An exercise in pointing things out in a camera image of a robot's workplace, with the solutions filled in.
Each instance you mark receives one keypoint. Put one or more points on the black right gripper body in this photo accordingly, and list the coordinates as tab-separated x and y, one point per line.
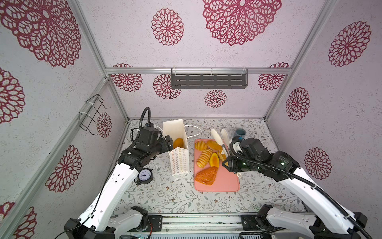
230	165

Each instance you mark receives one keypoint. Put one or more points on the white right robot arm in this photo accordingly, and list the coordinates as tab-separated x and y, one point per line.
329	219

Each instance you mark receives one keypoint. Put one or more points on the yellow oval fake bread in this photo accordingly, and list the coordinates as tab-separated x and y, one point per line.
214	160

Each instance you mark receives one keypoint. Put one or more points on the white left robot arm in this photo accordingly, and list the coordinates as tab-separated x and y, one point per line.
96	221

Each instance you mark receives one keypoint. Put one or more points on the glazed brown fake pastry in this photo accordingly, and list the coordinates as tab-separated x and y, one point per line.
207	176

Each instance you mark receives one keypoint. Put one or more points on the white paper gift bag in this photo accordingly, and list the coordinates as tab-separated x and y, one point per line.
179	156

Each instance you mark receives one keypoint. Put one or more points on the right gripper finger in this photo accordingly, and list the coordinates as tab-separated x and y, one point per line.
217	137
225	137

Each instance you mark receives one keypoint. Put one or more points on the grey-blue cup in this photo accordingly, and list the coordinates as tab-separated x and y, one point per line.
240	133

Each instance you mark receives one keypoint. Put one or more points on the round scored fake bun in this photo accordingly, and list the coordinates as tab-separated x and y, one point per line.
201	145

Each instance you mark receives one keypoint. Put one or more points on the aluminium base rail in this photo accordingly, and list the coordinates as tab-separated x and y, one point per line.
198	223

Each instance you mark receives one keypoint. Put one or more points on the black wire wall rack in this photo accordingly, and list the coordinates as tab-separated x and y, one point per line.
87	117

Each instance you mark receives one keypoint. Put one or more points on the dark grey wall shelf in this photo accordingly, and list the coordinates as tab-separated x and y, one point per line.
210	81

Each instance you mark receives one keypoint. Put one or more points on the pink rectangular tray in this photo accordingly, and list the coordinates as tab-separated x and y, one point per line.
225	181

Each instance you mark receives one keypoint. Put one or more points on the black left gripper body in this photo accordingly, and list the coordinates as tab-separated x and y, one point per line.
161	146

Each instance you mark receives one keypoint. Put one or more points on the small black alarm clock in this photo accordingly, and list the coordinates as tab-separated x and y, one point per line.
144	177

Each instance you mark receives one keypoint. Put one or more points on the oval golden fake bread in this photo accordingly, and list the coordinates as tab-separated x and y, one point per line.
214	145

